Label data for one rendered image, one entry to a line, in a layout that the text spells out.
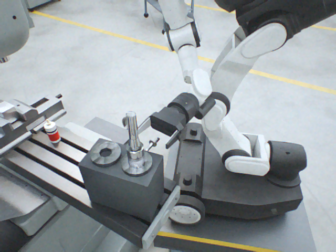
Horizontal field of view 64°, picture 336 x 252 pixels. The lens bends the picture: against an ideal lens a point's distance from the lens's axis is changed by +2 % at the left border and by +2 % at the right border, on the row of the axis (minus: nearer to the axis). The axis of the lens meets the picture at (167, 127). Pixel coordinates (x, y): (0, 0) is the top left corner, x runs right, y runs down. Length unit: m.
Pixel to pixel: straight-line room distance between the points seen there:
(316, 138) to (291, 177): 1.30
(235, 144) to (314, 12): 0.62
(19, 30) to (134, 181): 0.52
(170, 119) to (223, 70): 0.34
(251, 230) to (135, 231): 0.77
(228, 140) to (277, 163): 0.26
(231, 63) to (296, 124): 1.87
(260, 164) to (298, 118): 1.61
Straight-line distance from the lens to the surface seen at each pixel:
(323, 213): 2.21
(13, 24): 0.86
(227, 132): 1.23
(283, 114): 2.87
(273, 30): 0.95
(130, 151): 0.70
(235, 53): 0.98
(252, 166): 1.32
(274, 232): 1.52
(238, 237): 1.45
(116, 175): 0.75
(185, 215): 1.39
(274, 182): 1.45
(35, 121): 1.23
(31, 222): 1.13
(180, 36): 1.04
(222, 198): 1.34
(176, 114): 0.81
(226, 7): 0.94
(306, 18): 0.99
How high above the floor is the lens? 1.68
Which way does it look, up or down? 42 degrees down
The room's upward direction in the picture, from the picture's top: straight up
